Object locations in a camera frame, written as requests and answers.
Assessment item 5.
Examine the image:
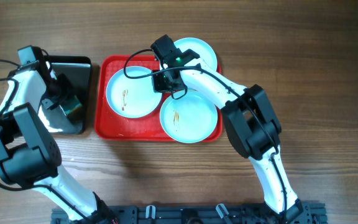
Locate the green yellow sponge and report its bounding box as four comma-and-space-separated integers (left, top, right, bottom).
60, 95, 83, 116

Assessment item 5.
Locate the light blue plate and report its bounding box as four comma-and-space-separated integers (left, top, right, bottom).
158, 37, 219, 73
105, 69, 162, 118
159, 90, 218, 144

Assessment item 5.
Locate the light blue plate bottom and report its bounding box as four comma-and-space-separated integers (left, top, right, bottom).
159, 90, 218, 144

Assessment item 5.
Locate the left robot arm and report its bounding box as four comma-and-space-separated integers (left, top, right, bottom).
0, 45, 118, 223

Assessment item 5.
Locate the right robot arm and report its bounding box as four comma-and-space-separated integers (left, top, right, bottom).
150, 35, 302, 223

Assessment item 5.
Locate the black rectangular water tray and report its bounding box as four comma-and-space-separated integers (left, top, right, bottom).
38, 55, 93, 134

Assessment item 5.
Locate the red plastic tray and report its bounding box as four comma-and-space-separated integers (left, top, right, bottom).
94, 55, 223, 143

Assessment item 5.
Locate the light blue plate top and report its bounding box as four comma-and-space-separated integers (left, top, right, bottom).
158, 37, 219, 73

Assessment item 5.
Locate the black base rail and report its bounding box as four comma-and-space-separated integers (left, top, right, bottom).
50, 202, 328, 224

